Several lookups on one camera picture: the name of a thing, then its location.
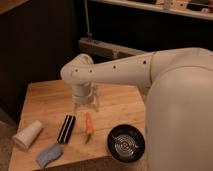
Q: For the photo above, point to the black striped block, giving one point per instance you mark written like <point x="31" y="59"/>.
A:
<point x="66" y="129"/>

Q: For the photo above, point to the wooden shelf beam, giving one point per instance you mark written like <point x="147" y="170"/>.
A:
<point x="93" y="47"/>

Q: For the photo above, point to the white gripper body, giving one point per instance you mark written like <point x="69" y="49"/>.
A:
<point x="83" y="94"/>

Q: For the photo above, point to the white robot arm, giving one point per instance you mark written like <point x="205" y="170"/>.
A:
<point x="178" y="87"/>

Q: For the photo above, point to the metal pole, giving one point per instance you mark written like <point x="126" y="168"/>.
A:
<point x="88" y="33"/>

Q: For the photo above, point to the white paper cup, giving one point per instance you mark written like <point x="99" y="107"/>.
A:
<point x="26" y="137"/>

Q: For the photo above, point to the black ceramic bowl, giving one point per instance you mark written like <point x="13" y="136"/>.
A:
<point x="126" y="143"/>

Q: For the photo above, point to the blue sponge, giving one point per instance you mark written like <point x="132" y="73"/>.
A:
<point x="49" y="155"/>

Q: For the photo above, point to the wooden table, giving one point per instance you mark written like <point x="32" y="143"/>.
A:
<point x="50" y="101"/>

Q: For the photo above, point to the upper shelf with items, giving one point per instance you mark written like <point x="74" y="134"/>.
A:
<point x="185" y="8"/>

